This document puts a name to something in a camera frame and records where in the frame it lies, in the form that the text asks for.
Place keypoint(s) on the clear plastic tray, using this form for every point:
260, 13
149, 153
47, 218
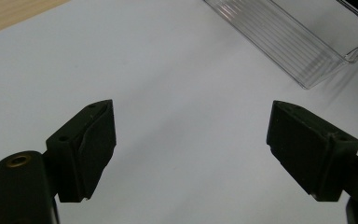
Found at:
292, 40

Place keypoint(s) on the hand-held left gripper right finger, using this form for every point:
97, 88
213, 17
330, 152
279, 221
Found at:
310, 149

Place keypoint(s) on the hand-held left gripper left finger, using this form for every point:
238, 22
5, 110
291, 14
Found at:
84, 149

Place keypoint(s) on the white table sheet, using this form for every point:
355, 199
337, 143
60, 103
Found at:
183, 77

